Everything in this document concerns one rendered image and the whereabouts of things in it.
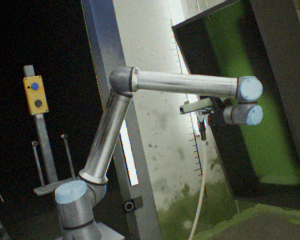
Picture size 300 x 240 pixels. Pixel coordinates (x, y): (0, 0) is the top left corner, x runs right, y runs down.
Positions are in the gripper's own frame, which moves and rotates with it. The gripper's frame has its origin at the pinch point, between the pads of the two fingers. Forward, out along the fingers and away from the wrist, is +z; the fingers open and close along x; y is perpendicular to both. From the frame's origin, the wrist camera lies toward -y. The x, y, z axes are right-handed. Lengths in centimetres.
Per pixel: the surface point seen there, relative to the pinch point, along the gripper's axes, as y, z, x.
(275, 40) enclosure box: -29, -35, 25
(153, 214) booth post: 82, 68, 6
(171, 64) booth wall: -25, 75, 54
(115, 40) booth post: -50, 83, 10
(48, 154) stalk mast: 21, 103, -50
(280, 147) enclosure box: 40, -7, 65
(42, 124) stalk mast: 0, 105, -49
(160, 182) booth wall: 61, 69, 18
